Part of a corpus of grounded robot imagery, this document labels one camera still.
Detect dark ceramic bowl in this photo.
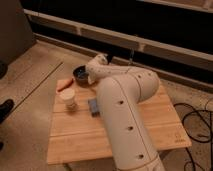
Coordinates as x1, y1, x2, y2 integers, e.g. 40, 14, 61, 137
73, 65, 88, 84

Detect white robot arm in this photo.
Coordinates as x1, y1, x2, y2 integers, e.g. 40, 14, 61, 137
86, 54, 165, 171

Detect orange carrot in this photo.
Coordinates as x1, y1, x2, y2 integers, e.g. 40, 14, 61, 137
56, 79, 73, 92

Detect blue grey rectangular block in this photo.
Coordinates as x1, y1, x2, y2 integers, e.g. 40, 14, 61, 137
88, 99, 100, 117

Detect white cup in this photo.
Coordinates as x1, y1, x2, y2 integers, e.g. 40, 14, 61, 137
59, 88, 76, 109

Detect wooden board table top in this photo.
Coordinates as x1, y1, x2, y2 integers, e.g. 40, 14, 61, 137
47, 82, 192, 164

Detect black shoe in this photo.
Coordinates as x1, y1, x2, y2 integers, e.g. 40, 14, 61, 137
0, 99, 14, 123

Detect black cables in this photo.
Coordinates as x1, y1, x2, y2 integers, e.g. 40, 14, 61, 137
173, 99, 213, 171

